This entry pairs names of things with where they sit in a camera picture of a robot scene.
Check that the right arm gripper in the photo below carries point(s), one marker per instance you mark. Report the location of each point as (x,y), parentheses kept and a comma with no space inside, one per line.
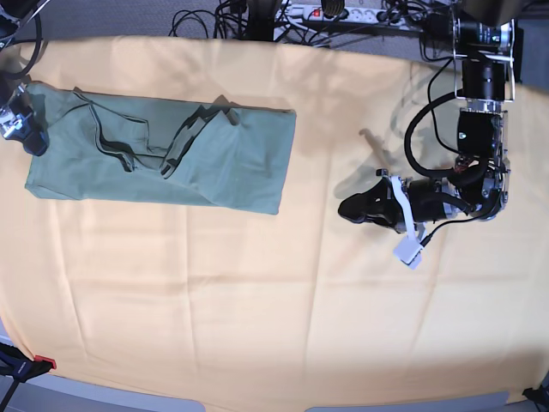
(17,120)

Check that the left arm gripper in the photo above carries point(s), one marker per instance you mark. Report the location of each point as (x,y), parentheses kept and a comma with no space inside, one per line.
(431,200)

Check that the green T-shirt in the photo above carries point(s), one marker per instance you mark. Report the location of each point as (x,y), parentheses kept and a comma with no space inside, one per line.
(147,150)

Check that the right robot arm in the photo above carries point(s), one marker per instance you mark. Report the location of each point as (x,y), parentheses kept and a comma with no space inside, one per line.
(14,15)

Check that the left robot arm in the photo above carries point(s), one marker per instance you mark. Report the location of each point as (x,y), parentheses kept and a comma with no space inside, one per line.
(485,47)

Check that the white power strip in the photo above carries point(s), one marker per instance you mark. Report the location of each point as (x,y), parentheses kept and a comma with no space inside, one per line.
(310,15)

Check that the yellow tablecloth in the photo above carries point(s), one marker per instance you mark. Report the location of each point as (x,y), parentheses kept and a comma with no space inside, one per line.
(245,312)

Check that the red black table clamp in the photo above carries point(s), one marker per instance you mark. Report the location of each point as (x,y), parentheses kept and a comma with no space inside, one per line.
(17,366)

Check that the black clamp right corner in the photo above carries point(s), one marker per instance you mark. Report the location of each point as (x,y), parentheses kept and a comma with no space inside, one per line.
(538,396)

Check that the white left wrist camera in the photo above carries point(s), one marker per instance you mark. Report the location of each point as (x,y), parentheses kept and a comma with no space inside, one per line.
(408,251)

